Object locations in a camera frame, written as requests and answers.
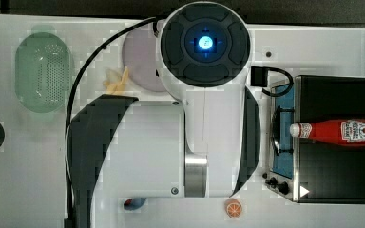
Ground orange slice toy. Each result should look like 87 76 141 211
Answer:
224 199 242 219

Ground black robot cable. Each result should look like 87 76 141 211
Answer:
64 16 163 228

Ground black wrist camera with cable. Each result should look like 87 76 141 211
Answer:
250 66 294 97

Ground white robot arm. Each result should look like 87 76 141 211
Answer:
65 2 260 228

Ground yellow felt fries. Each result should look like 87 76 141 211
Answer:
103 67 129 95

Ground green perforated basket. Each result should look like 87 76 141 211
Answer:
15 32 72 113

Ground red felt ketchup bottle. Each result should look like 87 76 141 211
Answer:
289 119 365 147

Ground grey round plate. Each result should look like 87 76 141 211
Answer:
122 23 166 92

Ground black toaster oven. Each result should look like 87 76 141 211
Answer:
264 75 365 204

